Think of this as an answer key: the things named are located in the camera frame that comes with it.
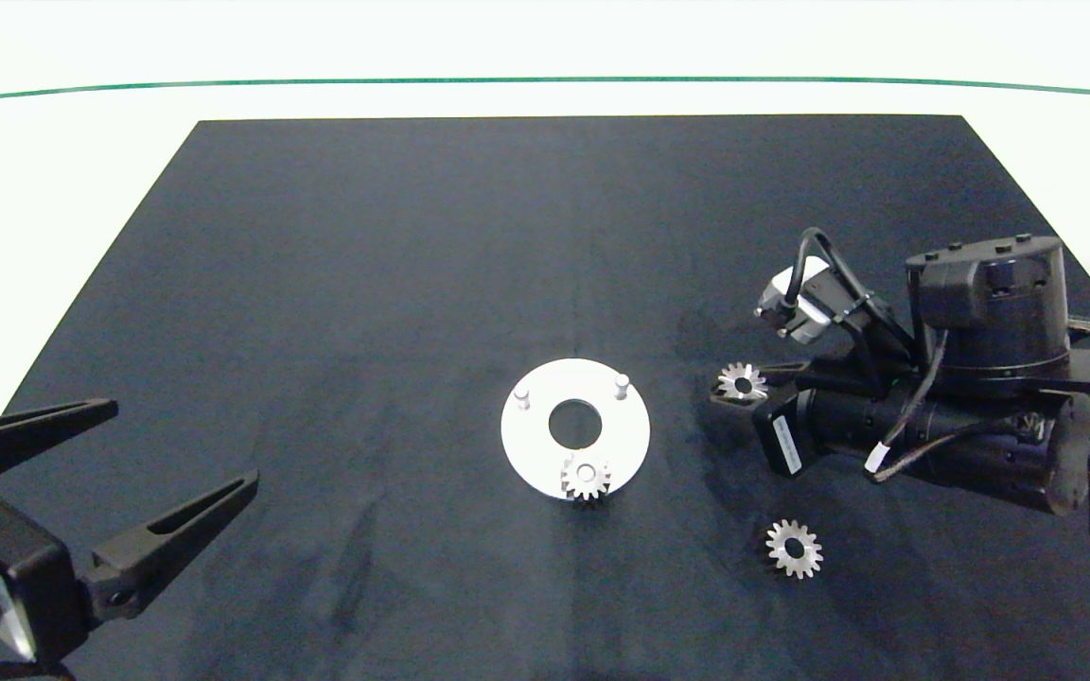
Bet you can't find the dark table mat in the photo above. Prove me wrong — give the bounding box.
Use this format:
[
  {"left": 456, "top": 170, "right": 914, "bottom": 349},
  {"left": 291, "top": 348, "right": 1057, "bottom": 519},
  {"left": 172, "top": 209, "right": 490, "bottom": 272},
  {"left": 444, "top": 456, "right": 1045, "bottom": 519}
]
[{"left": 0, "top": 113, "right": 1090, "bottom": 681}]

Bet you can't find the black camera cable loop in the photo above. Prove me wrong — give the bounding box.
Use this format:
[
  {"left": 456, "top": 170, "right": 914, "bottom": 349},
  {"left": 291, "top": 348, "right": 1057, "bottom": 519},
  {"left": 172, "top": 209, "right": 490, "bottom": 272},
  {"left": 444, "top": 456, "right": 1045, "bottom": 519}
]
[{"left": 786, "top": 227, "right": 920, "bottom": 379}]

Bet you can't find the thin green table strip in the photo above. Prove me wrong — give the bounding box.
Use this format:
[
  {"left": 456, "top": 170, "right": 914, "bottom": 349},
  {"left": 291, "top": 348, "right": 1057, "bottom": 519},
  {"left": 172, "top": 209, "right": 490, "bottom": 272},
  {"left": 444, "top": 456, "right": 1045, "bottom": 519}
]
[{"left": 0, "top": 78, "right": 1090, "bottom": 105}]

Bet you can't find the small steel planetary gear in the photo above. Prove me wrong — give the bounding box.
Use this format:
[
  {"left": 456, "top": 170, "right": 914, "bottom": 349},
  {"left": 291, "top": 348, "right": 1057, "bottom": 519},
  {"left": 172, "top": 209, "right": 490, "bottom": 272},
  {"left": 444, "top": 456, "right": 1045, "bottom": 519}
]
[
  {"left": 759, "top": 518, "right": 824, "bottom": 580},
  {"left": 717, "top": 362, "right": 769, "bottom": 403},
  {"left": 560, "top": 452, "right": 613, "bottom": 504}
]

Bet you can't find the round white pin plate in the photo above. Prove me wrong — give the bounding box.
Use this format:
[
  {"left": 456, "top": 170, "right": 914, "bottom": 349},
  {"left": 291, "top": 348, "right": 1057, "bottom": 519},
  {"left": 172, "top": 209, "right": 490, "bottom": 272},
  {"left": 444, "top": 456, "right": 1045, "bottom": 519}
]
[{"left": 500, "top": 358, "right": 651, "bottom": 500}]

